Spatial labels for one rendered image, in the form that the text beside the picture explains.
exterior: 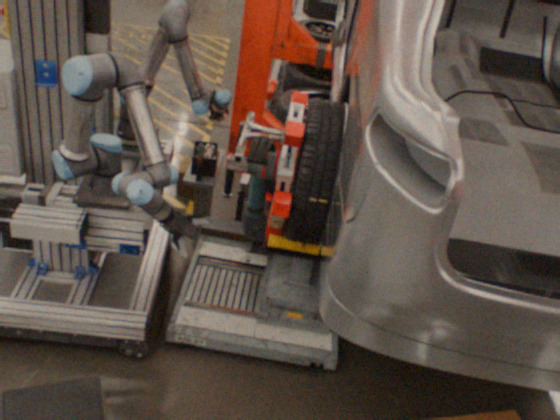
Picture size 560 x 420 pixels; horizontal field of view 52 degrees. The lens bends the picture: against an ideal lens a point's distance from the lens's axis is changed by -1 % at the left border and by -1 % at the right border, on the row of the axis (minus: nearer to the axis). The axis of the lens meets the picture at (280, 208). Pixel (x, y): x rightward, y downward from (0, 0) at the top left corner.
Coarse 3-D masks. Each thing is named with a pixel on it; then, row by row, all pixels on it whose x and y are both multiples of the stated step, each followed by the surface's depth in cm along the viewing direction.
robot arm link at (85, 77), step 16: (64, 64) 182; (80, 64) 178; (96, 64) 181; (112, 64) 185; (64, 80) 184; (80, 80) 179; (96, 80) 182; (112, 80) 186; (80, 96) 185; (96, 96) 187; (80, 112) 192; (80, 128) 197; (64, 144) 206; (80, 144) 203; (64, 160) 207; (80, 160) 207; (96, 160) 215; (64, 176) 209
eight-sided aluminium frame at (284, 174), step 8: (296, 104) 256; (296, 112) 256; (296, 152) 236; (280, 160) 235; (280, 168) 235; (288, 168) 236; (280, 176) 235; (288, 176) 234; (280, 184) 237; (288, 184) 236; (288, 192) 238; (272, 216) 246; (272, 224) 260; (280, 224) 257
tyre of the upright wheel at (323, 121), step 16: (320, 112) 240; (336, 112) 241; (320, 128) 235; (336, 128) 235; (304, 144) 233; (320, 144) 231; (336, 144) 232; (304, 160) 230; (320, 160) 230; (336, 160) 231; (304, 176) 230; (320, 176) 230; (336, 176) 230; (304, 192) 232; (320, 192) 232; (304, 208) 235; (320, 208) 234; (288, 224) 245; (304, 224) 241; (320, 224) 239; (304, 240) 252; (320, 240) 249
